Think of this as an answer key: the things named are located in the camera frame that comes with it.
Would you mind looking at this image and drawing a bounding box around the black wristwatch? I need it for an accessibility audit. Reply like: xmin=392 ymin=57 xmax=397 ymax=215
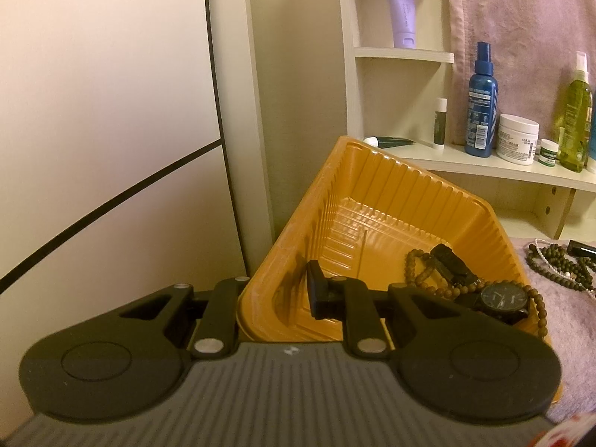
xmin=429 ymin=243 xmax=534 ymax=327

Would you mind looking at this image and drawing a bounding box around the blue white tube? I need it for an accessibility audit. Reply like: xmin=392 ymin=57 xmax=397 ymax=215
xmin=586 ymin=93 xmax=596 ymax=173

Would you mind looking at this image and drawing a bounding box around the cream wooden shelf unit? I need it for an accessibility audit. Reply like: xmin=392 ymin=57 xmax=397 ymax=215
xmin=242 ymin=0 xmax=596 ymax=240

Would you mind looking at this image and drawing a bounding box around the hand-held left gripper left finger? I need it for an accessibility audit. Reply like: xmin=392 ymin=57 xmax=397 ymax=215
xmin=109 ymin=276 xmax=251 ymax=360

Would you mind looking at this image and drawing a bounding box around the blue spray bottle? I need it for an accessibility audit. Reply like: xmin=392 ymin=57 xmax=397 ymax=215
xmin=464 ymin=41 xmax=499 ymax=158

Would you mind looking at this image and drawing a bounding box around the orange plastic tray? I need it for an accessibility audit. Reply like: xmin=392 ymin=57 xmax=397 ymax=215
xmin=237 ymin=136 xmax=564 ymax=403

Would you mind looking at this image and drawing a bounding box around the green spray bottle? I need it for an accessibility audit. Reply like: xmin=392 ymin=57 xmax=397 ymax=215
xmin=553 ymin=51 xmax=594 ymax=173

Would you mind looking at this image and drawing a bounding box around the small green label jar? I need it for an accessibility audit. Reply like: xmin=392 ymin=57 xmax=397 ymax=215
xmin=539 ymin=139 xmax=559 ymax=168

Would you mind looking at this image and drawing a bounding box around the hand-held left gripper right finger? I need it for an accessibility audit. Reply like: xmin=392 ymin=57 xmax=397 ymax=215
xmin=306 ymin=260 xmax=469 ymax=358

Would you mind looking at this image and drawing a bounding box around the purple tube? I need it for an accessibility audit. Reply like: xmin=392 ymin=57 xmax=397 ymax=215
xmin=383 ymin=0 xmax=418 ymax=48

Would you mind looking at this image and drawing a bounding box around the dark bead bracelet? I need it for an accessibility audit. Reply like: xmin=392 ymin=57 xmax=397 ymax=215
xmin=405 ymin=248 xmax=549 ymax=342

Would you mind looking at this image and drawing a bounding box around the long brown bead necklace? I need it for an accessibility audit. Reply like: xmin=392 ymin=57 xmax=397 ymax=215
xmin=526 ymin=242 xmax=596 ymax=292

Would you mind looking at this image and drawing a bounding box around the dark green tube white cap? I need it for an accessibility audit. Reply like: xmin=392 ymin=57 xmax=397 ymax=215
xmin=364 ymin=136 xmax=416 ymax=149

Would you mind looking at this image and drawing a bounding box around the pink hanging towel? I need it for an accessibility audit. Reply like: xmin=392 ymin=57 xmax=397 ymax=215
xmin=442 ymin=0 xmax=596 ymax=150

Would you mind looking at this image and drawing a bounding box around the white lip balm stick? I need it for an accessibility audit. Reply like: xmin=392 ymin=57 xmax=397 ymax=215
xmin=432 ymin=98 xmax=448 ymax=150

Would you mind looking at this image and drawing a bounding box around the white cream jar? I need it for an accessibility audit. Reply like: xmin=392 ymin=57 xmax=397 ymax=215
xmin=494 ymin=114 xmax=541 ymax=166

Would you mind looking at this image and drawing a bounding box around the pink fluffy towel mat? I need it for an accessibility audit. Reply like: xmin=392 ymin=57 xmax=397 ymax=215
xmin=510 ymin=237 xmax=596 ymax=424

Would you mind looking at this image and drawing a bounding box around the small black tube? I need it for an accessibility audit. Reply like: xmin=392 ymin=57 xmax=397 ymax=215
xmin=567 ymin=239 xmax=596 ymax=258

